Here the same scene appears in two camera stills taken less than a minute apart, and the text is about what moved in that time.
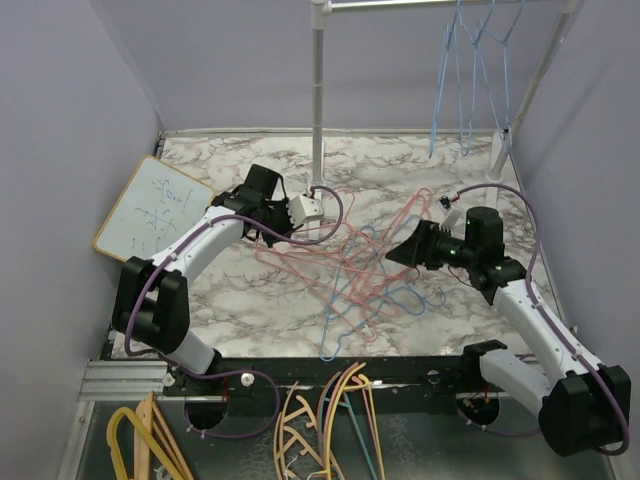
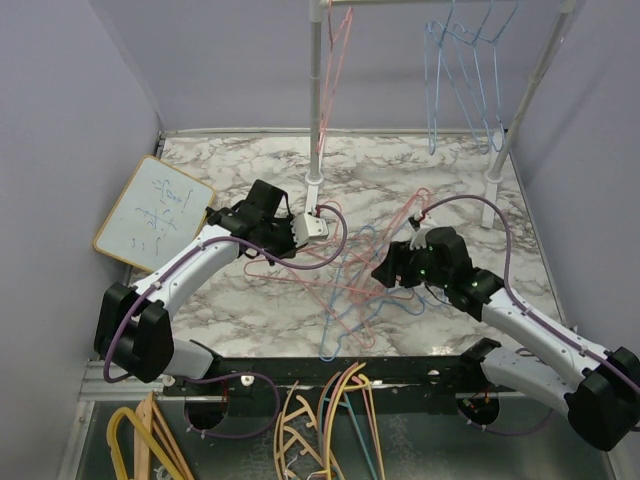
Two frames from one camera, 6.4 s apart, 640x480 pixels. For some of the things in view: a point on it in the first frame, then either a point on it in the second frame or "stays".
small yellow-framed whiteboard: [158, 204] stays
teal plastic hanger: [345, 403] stays
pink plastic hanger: [327, 425] stays
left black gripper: [288, 227] stays
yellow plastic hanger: [343, 388] stays
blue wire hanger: [455, 38] to [434, 36]
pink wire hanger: [346, 239] to [325, 115]
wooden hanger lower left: [150, 411] stays
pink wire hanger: [392, 314] to [304, 282]
